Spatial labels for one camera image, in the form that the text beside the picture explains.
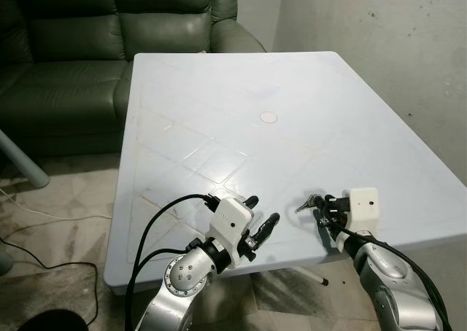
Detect silver keys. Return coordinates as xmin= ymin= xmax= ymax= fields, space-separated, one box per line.
xmin=295 ymin=193 xmax=323 ymax=214

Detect light blue plastic table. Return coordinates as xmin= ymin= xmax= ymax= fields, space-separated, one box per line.
xmin=104 ymin=51 xmax=467 ymax=296

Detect white table leg black foot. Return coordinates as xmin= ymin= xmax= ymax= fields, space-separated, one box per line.
xmin=287 ymin=263 xmax=330 ymax=286

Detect black robot foot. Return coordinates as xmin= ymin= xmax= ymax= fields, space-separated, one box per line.
xmin=18 ymin=309 xmax=89 ymax=331

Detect grey slanted furniture leg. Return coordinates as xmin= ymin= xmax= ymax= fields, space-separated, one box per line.
xmin=0 ymin=129 xmax=51 ymax=190

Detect dark green leather sofa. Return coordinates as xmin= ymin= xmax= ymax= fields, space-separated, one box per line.
xmin=0 ymin=0 xmax=268 ymax=158

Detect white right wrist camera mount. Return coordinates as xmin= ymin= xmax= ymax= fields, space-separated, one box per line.
xmin=348 ymin=187 xmax=381 ymax=230

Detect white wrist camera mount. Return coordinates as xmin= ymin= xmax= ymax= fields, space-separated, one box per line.
xmin=348 ymin=187 xmax=381 ymax=230
xmin=206 ymin=197 xmax=255 ymax=263

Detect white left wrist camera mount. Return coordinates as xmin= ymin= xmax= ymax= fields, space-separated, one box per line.
xmin=206 ymin=197 xmax=255 ymax=263

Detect white floor cable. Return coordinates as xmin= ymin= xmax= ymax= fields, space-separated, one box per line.
xmin=0 ymin=187 xmax=115 ymax=223

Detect black floor cable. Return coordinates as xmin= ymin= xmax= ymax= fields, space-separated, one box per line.
xmin=0 ymin=235 xmax=100 ymax=326

